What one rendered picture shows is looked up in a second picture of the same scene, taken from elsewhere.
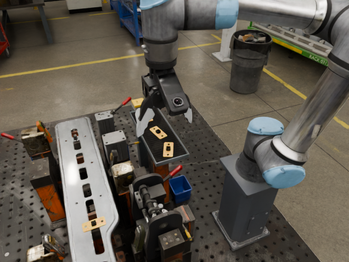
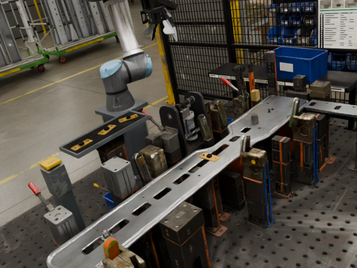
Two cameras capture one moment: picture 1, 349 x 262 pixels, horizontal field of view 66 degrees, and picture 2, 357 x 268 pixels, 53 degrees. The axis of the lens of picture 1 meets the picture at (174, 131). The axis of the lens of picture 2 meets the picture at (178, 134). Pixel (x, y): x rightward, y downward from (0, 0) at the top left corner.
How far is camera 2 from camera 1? 1.81 m
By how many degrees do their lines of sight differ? 87
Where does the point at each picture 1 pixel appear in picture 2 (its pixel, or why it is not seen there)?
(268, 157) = (141, 60)
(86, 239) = (223, 153)
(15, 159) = not seen: outside the picture
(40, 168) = (180, 213)
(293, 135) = (134, 41)
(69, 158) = (146, 215)
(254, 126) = (116, 64)
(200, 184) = (102, 201)
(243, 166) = (127, 98)
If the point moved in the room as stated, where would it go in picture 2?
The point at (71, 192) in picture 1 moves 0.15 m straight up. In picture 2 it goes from (190, 184) to (184, 149)
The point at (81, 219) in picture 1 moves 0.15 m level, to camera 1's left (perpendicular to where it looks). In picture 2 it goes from (211, 164) to (231, 182)
